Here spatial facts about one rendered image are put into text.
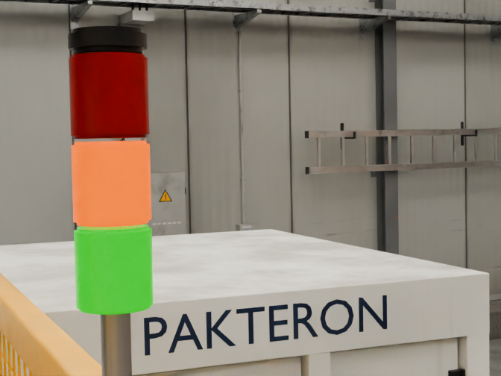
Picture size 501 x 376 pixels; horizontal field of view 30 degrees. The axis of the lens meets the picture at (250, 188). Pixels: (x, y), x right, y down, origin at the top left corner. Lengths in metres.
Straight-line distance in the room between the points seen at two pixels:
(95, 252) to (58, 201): 7.80
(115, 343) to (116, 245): 0.07
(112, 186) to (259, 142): 8.53
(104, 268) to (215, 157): 8.32
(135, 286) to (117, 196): 0.06
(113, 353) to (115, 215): 0.09
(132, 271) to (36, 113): 7.75
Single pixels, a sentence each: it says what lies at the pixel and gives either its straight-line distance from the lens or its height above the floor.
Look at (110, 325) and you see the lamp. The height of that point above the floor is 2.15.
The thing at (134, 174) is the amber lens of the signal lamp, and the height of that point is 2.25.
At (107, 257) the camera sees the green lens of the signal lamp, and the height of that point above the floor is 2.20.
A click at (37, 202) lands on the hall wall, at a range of 8.34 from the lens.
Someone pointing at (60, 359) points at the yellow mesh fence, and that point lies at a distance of 0.76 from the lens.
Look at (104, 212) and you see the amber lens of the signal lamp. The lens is 0.59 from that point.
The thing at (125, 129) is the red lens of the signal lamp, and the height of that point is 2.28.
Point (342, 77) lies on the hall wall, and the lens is 9.61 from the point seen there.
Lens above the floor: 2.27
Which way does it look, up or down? 3 degrees down
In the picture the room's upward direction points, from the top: 1 degrees counter-clockwise
